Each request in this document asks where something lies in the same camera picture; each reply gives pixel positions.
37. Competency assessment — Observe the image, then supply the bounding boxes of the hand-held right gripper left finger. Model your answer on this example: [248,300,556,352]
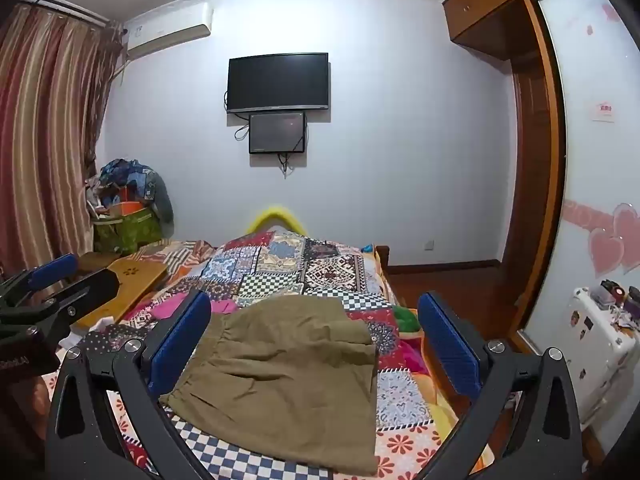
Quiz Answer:
[45,290,217,480]

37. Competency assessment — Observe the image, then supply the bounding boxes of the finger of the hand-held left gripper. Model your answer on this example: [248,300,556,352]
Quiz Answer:
[0,254,79,307]
[0,267,121,334]

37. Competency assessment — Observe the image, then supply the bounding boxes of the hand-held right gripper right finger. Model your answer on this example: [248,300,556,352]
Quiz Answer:
[417,291,585,480]

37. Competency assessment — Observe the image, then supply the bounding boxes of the olive green pants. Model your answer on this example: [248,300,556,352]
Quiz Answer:
[159,294,379,477]

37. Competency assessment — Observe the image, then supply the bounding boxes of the green cloth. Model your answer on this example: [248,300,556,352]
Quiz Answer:
[392,305,422,334]

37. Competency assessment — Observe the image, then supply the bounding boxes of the wooden board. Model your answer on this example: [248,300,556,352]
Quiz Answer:
[77,255,168,329]

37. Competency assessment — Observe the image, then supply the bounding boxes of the green patterned bag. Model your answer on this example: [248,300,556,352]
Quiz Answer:
[92,205,164,255]

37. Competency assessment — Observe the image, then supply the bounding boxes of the pile of clothes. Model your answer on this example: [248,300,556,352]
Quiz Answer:
[85,157,175,241]

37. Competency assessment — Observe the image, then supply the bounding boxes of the red striped curtain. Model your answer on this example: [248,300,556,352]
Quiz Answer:
[0,2,126,273]

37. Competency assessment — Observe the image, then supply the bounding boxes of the colourful patchwork blanket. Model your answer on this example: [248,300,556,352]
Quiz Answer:
[45,230,506,480]

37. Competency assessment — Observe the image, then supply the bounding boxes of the yellow curved headboard pad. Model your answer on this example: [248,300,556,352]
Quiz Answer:
[244,203,307,236]

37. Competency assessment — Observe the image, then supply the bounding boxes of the small clutter on suitcase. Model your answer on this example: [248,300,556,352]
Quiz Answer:
[599,277,640,332]

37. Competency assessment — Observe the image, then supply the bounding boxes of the brown wooden wardrobe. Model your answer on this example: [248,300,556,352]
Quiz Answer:
[442,0,569,356]

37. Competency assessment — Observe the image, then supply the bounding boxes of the white sliding door with hearts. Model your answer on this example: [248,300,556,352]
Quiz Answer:
[517,0,640,361]

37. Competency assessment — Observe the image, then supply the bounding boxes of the white air conditioner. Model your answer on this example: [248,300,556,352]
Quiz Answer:
[124,2,215,59]

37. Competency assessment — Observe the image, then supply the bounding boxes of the wooden bed frame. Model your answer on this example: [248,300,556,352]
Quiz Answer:
[375,245,392,283]

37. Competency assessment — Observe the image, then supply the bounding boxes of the small black wall monitor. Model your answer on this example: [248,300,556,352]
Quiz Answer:
[248,111,307,155]

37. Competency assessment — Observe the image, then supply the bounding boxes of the white curtain rail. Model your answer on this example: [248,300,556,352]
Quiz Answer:
[20,0,123,32]

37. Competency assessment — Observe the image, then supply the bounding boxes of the large black wall television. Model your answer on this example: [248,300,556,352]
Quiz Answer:
[227,52,331,114]

